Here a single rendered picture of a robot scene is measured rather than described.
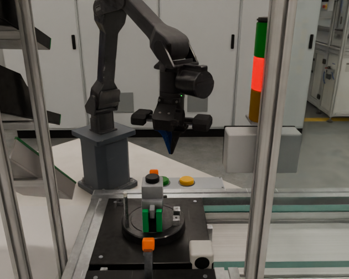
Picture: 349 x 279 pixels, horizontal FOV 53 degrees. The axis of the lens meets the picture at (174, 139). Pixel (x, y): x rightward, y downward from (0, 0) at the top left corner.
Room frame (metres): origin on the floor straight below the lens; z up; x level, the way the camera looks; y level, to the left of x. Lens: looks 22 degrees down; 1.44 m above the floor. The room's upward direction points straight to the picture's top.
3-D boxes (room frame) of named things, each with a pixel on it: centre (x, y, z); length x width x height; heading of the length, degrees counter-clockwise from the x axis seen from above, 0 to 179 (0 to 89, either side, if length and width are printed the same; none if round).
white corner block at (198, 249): (0.55, -0.05, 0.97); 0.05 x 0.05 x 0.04; 1
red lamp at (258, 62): (0.53, -0.15, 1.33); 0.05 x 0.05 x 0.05
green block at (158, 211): (0.61, 0.03, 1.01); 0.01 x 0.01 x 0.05; 1
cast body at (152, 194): (0.64, 0.05, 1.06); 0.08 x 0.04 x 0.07; 1
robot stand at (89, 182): (1.03, 0.22, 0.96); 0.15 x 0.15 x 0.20; 46
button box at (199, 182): (0.87, -0.03, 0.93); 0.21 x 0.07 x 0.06; 91
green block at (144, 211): (0.60, 0.06, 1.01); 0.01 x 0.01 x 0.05; 1
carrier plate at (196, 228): (0.65, 0.05, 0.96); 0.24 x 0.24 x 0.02; 1
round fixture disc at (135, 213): (0.65, 0.05, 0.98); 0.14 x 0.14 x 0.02
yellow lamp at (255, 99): (0.53, -0.15, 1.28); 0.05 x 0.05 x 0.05
